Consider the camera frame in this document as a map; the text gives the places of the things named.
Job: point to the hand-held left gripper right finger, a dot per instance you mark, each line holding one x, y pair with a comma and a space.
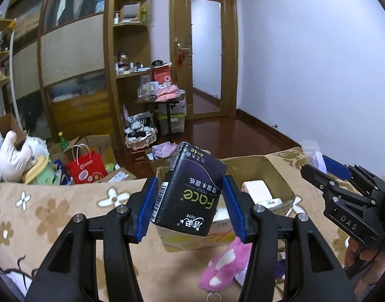
235, 207

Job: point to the brown cardboard box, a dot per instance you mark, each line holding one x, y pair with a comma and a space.
101, 144
6, 122

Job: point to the lace trimmed basket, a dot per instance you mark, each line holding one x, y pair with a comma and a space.
140, 141

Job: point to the pink cloth pieces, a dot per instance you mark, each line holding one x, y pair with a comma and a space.
164, 149

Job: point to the pink plush paw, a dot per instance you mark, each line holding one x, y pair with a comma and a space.
224, 267

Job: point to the person's right hand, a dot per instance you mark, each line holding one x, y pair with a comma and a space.
379, 264

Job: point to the clear plastic bag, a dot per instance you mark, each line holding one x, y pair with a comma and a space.
313, 154

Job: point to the wooden sliding door wardrobe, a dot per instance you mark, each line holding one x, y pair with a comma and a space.
69, 53

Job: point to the pink folded cloth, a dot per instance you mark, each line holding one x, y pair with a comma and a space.
167, 92

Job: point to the small framed mirror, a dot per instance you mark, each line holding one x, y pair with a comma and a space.
131, 10

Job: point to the small side table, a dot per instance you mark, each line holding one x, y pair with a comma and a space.
167, 102

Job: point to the green plastic bottle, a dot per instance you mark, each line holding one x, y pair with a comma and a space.
63, 141

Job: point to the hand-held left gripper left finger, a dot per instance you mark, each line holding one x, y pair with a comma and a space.
146, 207

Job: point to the black tissue pack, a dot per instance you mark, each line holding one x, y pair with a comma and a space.
186, 195

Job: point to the wooden door with glass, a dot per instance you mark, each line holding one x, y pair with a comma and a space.
205, 53

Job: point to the pink white plush roll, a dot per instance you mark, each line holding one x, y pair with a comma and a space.
257, 190

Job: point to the red paper bag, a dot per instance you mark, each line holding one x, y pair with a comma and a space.
85, 166

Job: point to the green tissue pack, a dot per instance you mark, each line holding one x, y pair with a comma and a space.
269, 203

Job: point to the white plush doll yellow bib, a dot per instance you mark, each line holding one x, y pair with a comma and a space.
16, 160

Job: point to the clear plastic jar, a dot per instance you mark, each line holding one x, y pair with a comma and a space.
144, 88

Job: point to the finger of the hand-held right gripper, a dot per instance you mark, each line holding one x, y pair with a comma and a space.
337, 166
349, 214

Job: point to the red gift box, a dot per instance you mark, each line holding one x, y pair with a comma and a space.
162, 75

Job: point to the wooden corner shelf unit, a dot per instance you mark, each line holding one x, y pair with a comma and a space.
129, 28

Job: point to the clear storage bins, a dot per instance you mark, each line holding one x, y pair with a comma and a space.
176, 122

